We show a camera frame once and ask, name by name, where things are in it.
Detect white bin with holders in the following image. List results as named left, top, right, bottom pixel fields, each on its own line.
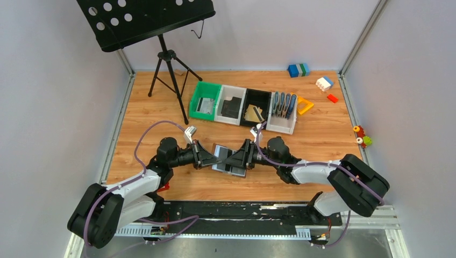
left=266, top=92, right=297, bottom=134

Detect small red toy brick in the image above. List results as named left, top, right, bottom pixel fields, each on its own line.
left=327, top=94, right=339, bottom=103

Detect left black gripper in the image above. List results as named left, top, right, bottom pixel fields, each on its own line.
left=169, top=139, right=222, bottom=170

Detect brown leather card holder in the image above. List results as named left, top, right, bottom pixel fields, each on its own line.
left=211, top=144, right=247, bottom=178

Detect yellow plastic frame block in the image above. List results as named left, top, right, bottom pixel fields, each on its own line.
left=291, top=92, right=314, bottom=115

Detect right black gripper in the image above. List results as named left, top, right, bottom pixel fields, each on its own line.
left=224, top=139, right=280, bottom=170

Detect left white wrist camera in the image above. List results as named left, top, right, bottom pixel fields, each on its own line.
left=183, top=126, right=197, bottom=144

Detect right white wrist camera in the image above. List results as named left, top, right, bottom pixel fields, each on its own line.
left=250, top=124, right=263, bottom=144

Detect silver cards in green bin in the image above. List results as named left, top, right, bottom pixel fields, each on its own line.
left=196, top=97, right=215, bottom=114

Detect gold cards in black bin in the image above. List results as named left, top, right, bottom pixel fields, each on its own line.
left=244, top=104, right=265, bottom=123

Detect black music stand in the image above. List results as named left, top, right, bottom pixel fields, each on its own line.
left=77, top=0, right=216, bottom=124

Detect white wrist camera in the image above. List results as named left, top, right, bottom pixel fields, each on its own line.
left=250, top=124, right=263, bottom=144
left=183, top=126, right=197, bottom=144

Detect black plastic bin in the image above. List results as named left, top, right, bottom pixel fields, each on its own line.
left=239, top=88, right=272, bottom=127

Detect white blue toy block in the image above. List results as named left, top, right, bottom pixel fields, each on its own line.
left=316, top=76, right=334, bottom=92

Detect red green toy car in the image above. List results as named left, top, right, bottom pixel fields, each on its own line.
left=353, top=125, right=373, bottom=148

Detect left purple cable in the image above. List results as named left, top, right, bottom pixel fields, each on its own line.
left=82, top=120, right=200, bottom=258

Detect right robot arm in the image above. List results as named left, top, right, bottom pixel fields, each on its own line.
left=223, top=137, right=390, bottom=225

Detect white plastic bin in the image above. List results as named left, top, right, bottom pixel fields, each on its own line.
left=214, top=84, right=247, bottom=126

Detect red white toy brick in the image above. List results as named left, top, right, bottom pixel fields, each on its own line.
left=157, top=183, right=170, bottom=192

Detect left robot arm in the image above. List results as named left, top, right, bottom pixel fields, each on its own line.
left=67, top=137, right=221, bottom=249

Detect blue card holder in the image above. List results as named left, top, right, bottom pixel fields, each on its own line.
left=271, top=91, right=297, bottom=119

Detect green plastic bin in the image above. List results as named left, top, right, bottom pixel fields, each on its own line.
left=189, top=81, right=222, bottom=121

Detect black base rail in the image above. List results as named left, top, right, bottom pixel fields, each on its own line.
left=96, top=192, right=343, bottom=238

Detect blue green block stack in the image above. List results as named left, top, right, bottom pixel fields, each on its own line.
left=287, top=63, right=311, bottom=78

